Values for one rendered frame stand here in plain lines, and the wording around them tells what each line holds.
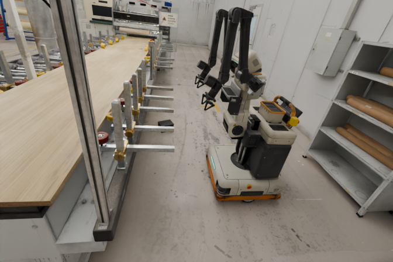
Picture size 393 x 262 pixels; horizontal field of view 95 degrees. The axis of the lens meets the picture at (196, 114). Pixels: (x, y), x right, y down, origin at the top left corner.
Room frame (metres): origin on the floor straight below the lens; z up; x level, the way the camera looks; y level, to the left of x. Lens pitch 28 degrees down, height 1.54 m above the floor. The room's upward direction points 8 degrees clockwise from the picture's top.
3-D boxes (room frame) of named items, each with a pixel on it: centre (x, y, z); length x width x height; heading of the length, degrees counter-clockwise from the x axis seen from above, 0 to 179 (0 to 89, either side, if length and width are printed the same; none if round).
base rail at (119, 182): (2.93, 0.80, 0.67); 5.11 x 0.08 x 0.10; 11
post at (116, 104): (0.78, 0.40, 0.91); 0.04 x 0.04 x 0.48; 11
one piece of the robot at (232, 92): (1.45, -0.28, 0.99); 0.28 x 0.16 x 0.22; 10
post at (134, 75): (1.27, 0.49, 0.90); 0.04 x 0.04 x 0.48; 11
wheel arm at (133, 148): (0.84, 0.32, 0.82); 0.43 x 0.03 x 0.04; 101
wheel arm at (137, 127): (1.08, 0.37, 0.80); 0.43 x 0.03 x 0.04; 101
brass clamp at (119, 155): (0.80, 0.40, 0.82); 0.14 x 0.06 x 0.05; 11
